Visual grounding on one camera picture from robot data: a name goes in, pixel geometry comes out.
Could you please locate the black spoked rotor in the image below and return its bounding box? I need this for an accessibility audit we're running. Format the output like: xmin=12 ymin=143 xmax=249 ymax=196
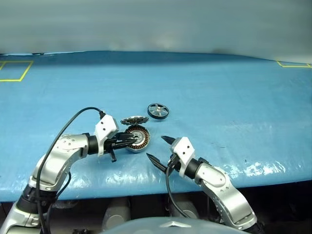
xmin=147 ymin=103 xmax=170 ymax=121

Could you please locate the blue plastic table cover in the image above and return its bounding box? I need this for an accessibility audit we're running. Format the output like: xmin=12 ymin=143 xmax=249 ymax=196
xmin=0 ymin=50 xmax=312 ymax=203

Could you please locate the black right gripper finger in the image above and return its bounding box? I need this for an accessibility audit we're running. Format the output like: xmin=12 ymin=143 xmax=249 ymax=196
xmin=146 ymin=153 xmax=170 ymax=173
xmin=160 ymin=136 xmax=177 ymax=146

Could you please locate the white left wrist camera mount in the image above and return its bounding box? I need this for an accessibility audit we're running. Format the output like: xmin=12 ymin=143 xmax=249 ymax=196
xmin=94 ymin=115 xmax=120 ymax=157

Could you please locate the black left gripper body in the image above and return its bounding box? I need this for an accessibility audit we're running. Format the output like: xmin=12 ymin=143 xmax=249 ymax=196
xmin=104 ymin=133 xmax=123 ymax=163

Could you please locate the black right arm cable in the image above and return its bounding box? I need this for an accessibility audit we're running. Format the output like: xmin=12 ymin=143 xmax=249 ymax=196
xmin=165 ymin=160 xmax=191 ymax=219

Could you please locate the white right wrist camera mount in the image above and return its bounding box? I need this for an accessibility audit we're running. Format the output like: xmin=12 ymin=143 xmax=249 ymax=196
xmin=170 ymin=136 xmax=196 ymax=177

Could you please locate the motor housing with copper windings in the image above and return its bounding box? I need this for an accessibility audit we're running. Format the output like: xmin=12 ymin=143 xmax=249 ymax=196
xmin=124 ymin=126 xmax=151 ymax=154

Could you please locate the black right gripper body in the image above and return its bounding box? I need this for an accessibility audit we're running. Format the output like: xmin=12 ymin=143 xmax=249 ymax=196
xmin=166 ymin=146 xmax=183 ymax=175

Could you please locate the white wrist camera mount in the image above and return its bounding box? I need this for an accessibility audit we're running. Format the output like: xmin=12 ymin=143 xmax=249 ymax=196
xmin=170 ymin=136 xmax=196 ymax=177
xmin=94 ymin=115 xmax=120 ymax=157

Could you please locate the silver robot chest dome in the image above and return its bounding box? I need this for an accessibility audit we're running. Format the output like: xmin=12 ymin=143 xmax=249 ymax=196
xmin=97 ymin=216 xmax=244 ymax=234

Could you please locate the grey rounded cylinder shape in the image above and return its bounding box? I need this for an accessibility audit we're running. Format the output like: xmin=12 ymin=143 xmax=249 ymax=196
xmin=102 ymin=197 xmax=132 ymax=230
xmin=168 ymin=195 xmax=201 ymax=220

